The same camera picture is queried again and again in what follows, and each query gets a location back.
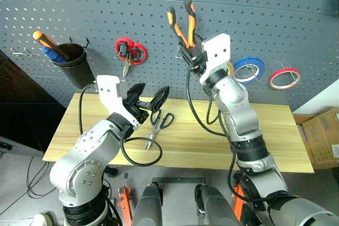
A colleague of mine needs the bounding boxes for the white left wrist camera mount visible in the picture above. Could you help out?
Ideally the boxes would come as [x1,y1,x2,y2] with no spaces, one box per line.
[95,75,141,132]

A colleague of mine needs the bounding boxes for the silver hook with long prong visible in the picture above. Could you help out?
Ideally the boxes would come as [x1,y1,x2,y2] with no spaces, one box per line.
[281,65,301,84]

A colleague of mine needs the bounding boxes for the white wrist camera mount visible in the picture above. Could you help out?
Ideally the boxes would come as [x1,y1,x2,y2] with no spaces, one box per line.
[95,75,141,132]
[199,33,232,84]

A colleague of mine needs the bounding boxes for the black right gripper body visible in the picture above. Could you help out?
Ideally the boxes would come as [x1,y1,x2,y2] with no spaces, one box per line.
[189,50,209,75]

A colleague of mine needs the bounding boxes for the dark rounded grey shape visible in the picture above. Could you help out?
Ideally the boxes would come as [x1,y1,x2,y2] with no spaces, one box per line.
[195,183,239,226]
[131,182,163,226]

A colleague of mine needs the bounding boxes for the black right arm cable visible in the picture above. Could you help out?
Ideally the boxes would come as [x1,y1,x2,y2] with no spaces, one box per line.
[185,63,269,203]

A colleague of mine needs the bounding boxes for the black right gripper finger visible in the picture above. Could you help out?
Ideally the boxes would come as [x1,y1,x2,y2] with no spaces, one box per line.
[179,41,199,65]
[194,33,206,55]

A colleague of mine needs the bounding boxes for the black pegboard cup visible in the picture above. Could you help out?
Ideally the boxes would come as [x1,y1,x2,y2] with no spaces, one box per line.
[52,43,96,89]

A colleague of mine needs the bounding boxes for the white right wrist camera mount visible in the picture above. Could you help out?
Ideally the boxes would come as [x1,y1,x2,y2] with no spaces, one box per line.
[199,33,232,84]

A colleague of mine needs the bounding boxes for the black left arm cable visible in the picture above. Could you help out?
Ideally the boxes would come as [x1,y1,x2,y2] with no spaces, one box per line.
[78,84,163,167]

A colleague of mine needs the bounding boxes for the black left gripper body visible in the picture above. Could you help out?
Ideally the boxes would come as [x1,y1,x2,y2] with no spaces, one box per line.
[123,95,157,125]

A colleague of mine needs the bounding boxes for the red handled scissors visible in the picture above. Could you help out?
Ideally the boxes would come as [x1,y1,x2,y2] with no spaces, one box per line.
[114,38,148,78]

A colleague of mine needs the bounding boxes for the black pegboard hook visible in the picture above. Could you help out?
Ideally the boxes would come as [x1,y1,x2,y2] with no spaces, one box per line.
[68,36,90,49]

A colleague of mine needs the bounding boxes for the orange stand leg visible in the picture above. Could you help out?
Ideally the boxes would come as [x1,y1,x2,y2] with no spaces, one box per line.
[118,186,133,226]
[232,183,245,222]

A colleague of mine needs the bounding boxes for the orange and black handled screwdriver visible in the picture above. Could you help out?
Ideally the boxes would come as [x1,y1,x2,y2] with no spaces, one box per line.
[32,30,70,62]

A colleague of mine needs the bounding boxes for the grey metal floor strip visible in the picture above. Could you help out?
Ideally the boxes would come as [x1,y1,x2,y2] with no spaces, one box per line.
[151,176,207,185]

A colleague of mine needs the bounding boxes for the blue tape roll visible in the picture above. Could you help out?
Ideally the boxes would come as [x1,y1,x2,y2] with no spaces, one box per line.
[233,57,265,86]

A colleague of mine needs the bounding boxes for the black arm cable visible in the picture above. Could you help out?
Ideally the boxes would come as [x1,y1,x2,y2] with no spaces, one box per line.
[185,63,269,203]
[78,84,163,167]

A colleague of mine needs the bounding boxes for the orange and black pliers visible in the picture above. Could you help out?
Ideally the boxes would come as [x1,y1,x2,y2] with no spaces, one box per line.
[166,0,198,52]

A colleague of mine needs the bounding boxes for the red tape roll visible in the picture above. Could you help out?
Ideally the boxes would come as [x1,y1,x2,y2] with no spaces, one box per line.
[269,68,302,91]

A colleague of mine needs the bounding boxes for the brown cardboard box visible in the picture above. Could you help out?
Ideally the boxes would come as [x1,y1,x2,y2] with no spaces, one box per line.
[292,107,339,170]

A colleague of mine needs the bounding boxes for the black floor cables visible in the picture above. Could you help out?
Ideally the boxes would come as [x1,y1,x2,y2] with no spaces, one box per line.
[26,155,58,200]

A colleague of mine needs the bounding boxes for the blue handled scissors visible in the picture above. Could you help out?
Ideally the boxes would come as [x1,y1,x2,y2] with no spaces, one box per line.
[144,109,175,150]

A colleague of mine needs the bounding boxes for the silver triangular pegboard hook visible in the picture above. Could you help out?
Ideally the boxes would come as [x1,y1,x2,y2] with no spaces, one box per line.
[175,45,186,59]

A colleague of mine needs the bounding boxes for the silver wire pegboard hook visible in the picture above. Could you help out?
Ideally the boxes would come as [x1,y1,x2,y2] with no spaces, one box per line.
[10,47,33,58]

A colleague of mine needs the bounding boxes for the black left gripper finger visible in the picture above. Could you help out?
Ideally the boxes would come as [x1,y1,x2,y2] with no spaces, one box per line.
[126,82,147,101]
[151,85,171,114]

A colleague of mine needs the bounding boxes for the white shoe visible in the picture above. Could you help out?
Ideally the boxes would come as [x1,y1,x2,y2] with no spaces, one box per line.
[32,212,55,226]

